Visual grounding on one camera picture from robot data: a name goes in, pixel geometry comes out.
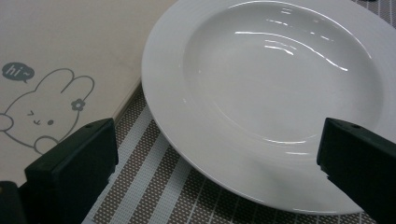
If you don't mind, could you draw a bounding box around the brown striped woven placemat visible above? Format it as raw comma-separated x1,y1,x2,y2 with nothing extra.
81,0,396,224

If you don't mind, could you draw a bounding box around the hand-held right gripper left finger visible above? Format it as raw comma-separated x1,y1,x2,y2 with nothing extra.
19,118,120,224

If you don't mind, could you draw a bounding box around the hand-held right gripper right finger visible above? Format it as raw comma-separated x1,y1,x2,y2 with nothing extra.
316,117,396,224

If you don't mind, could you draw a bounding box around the beige mat with rabbit drawing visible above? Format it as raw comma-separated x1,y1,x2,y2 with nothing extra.
0,0,177,188

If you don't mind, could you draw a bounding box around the white deep plate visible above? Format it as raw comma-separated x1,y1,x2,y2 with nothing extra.
140,0,396,216

